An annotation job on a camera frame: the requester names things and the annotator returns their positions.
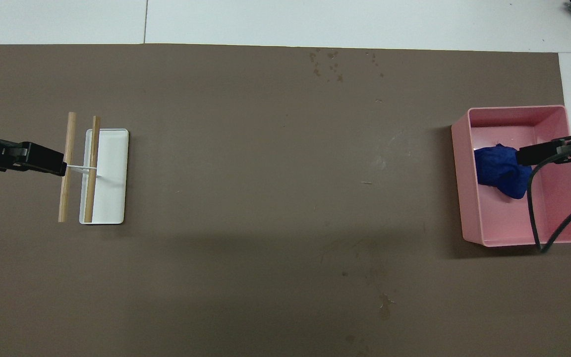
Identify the blue towel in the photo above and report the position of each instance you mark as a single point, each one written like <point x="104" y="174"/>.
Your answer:
<point x="496" y="168"/>

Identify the pink plastic bin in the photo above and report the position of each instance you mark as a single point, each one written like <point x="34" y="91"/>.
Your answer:
<point x="493" y="223"/>

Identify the brown table mat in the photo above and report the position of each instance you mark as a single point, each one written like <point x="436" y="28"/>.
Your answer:
<point x="265" y="198"/>

